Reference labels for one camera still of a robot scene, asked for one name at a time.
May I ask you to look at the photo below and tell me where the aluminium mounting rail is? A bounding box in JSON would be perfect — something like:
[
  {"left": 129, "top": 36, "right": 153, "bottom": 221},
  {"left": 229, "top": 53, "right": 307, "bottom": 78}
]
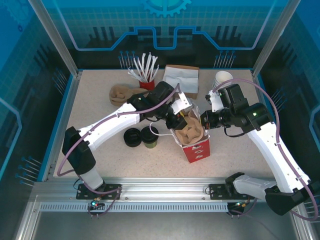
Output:
[{"left": 33, "top": 176, "right": 300, "bottom": 204}]

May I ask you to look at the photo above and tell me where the brown cardboard napkin box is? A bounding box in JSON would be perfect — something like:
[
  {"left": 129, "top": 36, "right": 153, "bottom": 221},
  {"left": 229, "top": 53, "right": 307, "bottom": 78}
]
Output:
[{"left": 162, "top": 64, "right": 200, "bottom": 100}]

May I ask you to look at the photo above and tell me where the white napkin stack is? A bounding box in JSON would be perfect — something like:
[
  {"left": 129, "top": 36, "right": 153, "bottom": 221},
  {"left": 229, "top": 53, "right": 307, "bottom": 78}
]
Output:
[{"left": 163, "top": 66, "right": 200, "bottom": 92}]

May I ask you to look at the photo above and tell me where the black cup lid stack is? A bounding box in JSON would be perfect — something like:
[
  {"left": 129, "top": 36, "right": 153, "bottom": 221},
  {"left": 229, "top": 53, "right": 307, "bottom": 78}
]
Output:
[{"left": 123, "top": 127, "right": 142, "bottom": 148}]

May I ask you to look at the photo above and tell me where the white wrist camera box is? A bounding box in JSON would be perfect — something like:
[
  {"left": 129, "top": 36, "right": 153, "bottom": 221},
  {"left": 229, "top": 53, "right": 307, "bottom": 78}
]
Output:
[
  {"left": 205, "top": 89, "right": 226, "bottom": 114},
  {"left": 171, "top": 91, "right": 195, "bottom": 116}
]

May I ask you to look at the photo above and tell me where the red straw holder cup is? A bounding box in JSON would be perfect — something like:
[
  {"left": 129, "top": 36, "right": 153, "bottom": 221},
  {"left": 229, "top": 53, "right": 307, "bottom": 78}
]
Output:
[{"left": 138, "top": 79, "right": 156, "bottom": 91}]

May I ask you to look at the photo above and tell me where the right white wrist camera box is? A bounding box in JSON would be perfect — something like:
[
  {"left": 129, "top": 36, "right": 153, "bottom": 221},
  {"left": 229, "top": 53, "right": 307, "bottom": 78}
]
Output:
[{"left": 205, "top": 89, "right": 226, "bottom": 114}]

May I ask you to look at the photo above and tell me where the slotted grey cable duct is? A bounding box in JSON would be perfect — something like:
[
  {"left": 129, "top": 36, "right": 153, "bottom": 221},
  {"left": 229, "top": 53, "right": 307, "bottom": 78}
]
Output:
[{"left": 38, "top": 202, "right": 230, "bottom": 213}]

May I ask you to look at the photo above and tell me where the bent white wrapped straw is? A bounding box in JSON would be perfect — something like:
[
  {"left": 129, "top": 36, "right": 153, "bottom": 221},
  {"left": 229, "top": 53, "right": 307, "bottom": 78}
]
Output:
[{"left": 127, "top": 66, "right": 141, "bottom": 81}]

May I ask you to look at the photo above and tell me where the green lit connector board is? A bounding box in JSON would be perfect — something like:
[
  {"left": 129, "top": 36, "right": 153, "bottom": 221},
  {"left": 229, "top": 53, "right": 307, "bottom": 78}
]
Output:
[{"left": 90, "top": 198, "right": 105, "bottom": 210}]

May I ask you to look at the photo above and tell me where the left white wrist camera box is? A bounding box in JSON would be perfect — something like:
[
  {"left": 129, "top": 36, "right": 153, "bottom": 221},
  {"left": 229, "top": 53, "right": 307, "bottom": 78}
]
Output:
[{"left": 171, "top": 91, "right": 195, "bottom": 116}]

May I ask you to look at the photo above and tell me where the red white paper bag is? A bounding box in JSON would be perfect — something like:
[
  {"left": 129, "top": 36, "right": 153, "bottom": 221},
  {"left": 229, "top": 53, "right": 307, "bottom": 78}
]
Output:
[{"left": 149, "top": 99, "right": 211, "bottom": 164}]

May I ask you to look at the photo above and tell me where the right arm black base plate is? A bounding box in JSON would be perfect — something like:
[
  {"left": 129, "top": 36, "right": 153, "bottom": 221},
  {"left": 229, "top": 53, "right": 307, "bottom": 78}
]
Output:
[{"left": 208, "top": 183, "right": 255, "bottom": 201}]

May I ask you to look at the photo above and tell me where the brown pulp cup carrier stack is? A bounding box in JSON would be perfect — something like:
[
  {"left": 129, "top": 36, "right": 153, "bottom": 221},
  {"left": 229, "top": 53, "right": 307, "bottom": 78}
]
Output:
[{"left": 108, "top": 84, "right": 151, "bottom": 107}]

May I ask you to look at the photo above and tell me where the steel lower shelf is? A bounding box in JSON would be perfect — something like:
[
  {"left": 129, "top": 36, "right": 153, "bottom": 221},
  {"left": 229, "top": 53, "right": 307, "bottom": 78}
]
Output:
[{"left": 14, "top": 194, "right": 316, "bottom": 240}]

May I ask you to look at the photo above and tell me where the paper cup stack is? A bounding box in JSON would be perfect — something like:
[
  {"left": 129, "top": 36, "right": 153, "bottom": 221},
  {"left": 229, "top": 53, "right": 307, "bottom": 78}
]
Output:
[{"left": 211, "top": 70, "right": 235, "bottom": 92}]

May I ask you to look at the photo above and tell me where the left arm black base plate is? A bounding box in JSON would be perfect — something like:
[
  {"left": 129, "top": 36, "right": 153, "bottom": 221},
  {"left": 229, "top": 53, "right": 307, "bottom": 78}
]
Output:
[{"left": 76, "top": 183, "right": 123, "bottom": 201}]

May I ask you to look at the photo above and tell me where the aluminium frame post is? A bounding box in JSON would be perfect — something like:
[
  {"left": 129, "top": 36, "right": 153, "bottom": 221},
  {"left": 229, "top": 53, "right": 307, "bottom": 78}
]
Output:
[
  {"left": 27, "top": 0, "right": 83, "bottom": 79},
  {"left": 251, "top": 0, "right": 295, "bottom": 79}
]

